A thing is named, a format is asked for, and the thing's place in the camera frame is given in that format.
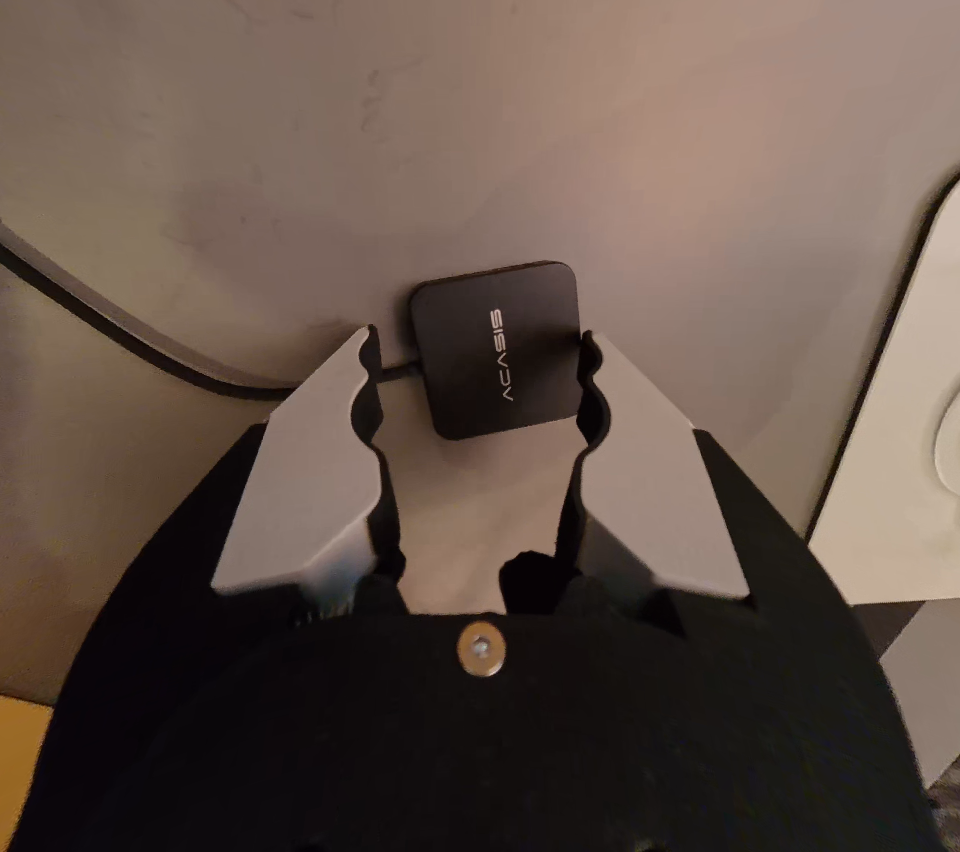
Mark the white monitor stand base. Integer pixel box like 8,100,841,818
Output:
808,173,960,605

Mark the large yellow storage bin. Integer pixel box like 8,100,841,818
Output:
0,694,55,852

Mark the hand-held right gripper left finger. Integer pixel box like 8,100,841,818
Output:
211,324,411,614

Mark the black square adapter hub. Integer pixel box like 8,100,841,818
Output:
408,259,585,442

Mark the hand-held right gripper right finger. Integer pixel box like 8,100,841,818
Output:
553,330,756,604

